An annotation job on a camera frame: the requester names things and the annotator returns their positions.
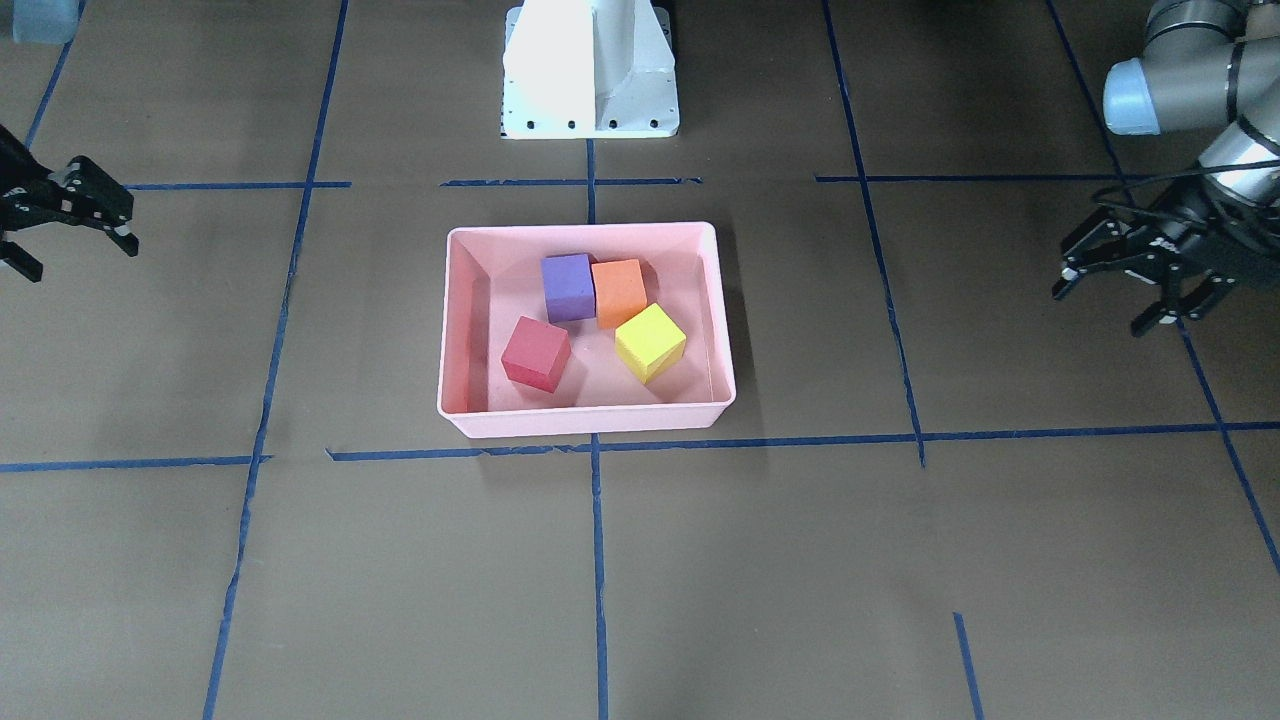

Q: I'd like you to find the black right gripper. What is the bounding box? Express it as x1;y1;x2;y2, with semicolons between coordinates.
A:
0;126;140;283

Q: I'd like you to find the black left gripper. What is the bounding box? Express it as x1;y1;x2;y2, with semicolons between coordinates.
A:
1051;179;1277;338

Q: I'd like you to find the yellow foam block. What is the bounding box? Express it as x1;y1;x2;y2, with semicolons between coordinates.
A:
614;304;689;384

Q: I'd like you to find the pink foam block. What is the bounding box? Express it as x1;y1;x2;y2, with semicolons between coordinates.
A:
500;316;572;393

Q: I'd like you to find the purple foam block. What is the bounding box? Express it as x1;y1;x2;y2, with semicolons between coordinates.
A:
540;252;596;324

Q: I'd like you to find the orange foam block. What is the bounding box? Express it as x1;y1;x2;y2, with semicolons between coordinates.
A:
590;259;649;331

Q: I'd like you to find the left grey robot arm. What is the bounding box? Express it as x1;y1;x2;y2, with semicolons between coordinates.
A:
1052;1;1279;337

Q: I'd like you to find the pink plastic bin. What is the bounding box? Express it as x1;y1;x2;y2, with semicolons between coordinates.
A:
436;222;737;439

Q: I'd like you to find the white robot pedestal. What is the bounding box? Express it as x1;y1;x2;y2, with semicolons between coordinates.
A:
500;1;681;140

